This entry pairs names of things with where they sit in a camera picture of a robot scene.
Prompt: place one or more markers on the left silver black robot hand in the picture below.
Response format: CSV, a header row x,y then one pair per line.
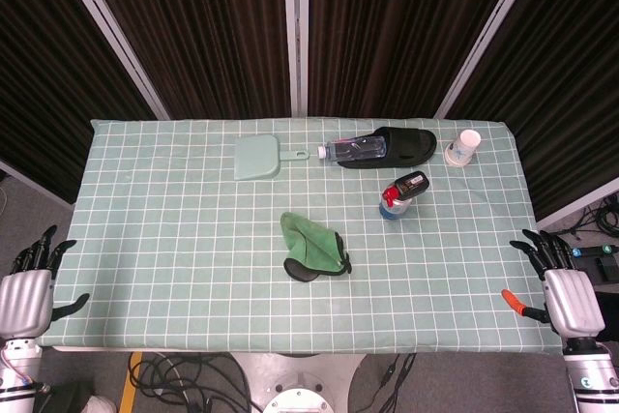
x,y
26,299

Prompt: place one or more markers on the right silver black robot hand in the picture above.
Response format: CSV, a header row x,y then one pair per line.
x,y
573,302

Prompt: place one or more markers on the green cloth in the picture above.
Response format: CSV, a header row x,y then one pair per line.
x,y
309,244

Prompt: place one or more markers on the silver white robot base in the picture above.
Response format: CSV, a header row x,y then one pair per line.
x,y
295,384

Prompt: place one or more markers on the black foot pedal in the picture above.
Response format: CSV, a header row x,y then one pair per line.
x,y
607,270

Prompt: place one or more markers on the yellow floor tape strip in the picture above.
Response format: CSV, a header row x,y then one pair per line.
x,y
129,384

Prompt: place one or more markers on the green checkered tablecloth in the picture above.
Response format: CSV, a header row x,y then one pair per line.
x,y
193,239

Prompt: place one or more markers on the white paper cup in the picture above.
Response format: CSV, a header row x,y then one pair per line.
x,y
462,149

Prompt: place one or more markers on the spray bottle red black head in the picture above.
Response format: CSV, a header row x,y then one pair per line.
x,y
403,190

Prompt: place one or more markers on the dark brown pleated curtain panel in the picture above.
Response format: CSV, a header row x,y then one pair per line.
x,y
43,69
566,84
203,26
396,26

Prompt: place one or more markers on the black slide slipper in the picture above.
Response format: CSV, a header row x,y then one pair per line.
x,y
411,141

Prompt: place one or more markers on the clear plastic water bottle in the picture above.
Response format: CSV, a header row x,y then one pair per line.
x,y
358,148

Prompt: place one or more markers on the light green plastic dustpan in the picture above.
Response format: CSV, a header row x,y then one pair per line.
x,y
256,156

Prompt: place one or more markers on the white partition base rail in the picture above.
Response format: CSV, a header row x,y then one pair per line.
x,y
575,207
34,183

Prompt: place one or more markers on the white partition frame post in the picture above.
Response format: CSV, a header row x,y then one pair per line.
x,y
488,31
296,31
111,26

